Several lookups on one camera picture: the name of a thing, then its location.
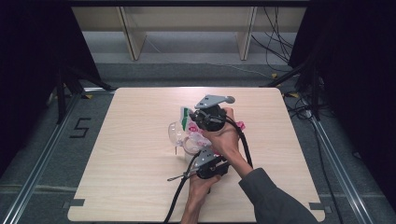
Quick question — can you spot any black curtain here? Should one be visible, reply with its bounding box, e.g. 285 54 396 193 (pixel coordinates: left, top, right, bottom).
289 0 396 204
0 0 103 176

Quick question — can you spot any clear glass jar hinged lid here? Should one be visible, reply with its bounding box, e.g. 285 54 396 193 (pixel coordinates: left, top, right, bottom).
167 120 205 164

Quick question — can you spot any person's right hand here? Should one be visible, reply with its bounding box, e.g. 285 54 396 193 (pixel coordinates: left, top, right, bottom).
202 106 248 161

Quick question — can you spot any black cable bundle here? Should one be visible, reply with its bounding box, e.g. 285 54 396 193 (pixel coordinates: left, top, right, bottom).
250 6 295 73

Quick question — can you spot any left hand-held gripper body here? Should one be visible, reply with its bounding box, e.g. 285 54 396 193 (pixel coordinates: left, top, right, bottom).
194 148 232 180

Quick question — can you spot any hand-held gripper black cable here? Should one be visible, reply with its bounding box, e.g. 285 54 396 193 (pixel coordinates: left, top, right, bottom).
163 150 204 224
224 115 254 169

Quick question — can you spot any left hand-held gripper black cable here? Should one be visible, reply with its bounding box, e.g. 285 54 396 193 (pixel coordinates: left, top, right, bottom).
163 150 204 224

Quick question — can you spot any thin black lanyard loop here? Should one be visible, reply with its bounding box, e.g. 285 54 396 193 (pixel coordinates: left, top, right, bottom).
166 172 200 183

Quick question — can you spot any metal floor rail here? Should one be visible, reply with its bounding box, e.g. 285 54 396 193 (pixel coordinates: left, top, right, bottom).
0 91 85 224
306 108 379 224

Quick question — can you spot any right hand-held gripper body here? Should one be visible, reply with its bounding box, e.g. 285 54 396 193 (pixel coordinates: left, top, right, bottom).
194 94 232 133

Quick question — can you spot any right hand-held gripper black cable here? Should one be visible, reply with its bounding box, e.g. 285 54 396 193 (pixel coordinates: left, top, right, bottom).
224 115 254 169

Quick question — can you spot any person's left hand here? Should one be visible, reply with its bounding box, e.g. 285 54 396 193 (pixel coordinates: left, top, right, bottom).
187 175 222 202

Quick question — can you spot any black metal stand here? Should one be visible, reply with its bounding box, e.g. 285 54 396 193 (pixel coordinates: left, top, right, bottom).
55 65 116 125
261 50 325 122

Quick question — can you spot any pink and white plastic bag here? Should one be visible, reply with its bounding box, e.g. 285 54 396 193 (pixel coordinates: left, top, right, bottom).
179 105 247 157

